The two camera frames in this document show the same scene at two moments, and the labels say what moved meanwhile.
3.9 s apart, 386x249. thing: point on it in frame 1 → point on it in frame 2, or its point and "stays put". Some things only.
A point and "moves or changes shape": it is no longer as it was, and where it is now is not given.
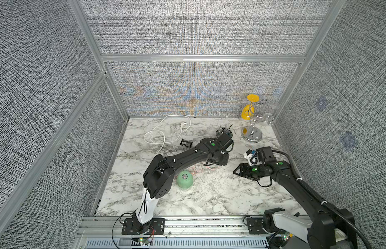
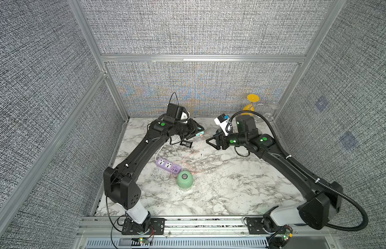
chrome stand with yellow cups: x=254 y=112 stays put
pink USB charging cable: x=204 y=168 moves or changes shape
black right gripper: x=244 y=168 → x=217 y=138
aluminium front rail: x=189 y=232 stays put
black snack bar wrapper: x=186 y=143 stays put
